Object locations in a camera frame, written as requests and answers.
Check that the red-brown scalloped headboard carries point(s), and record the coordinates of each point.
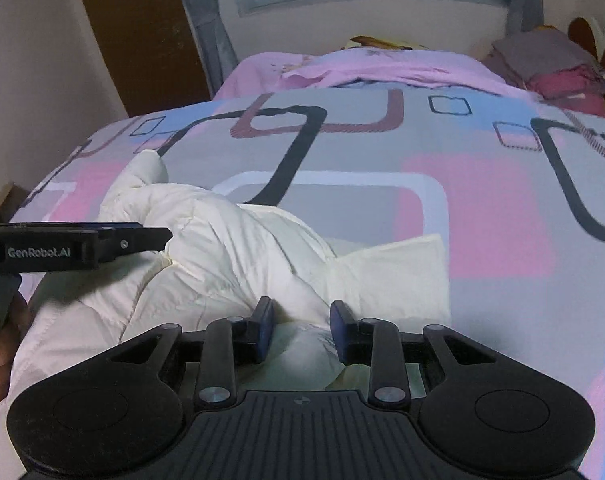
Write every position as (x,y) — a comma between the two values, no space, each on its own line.
(582,32)

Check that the grey folded garment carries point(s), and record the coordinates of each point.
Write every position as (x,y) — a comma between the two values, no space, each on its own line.
(542,52)

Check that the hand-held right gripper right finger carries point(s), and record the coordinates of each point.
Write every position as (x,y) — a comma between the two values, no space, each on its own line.
(338,331)

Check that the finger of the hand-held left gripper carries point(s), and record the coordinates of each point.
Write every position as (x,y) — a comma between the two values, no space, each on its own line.
(132,242)

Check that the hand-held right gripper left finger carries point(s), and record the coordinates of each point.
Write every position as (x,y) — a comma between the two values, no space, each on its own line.
(265,331)

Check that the person's left hand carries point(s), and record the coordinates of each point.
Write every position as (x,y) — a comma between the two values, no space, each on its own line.
(5,350)

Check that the magenta folded garments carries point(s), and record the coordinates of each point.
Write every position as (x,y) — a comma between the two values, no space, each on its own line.
(572,87)

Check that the brown wooden door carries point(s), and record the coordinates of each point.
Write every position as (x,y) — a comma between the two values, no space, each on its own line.
(142,35)

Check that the pink blanket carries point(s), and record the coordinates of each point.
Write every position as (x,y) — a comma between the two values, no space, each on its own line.
(382,67)

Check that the grey patterned bedspread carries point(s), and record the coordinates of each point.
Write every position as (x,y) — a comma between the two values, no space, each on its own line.
(362,170)

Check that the cream puffer jacket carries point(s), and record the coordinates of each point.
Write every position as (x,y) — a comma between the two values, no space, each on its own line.
(207,255)

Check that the yellow printed pillow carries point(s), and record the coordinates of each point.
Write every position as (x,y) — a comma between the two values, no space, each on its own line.
(382,43)

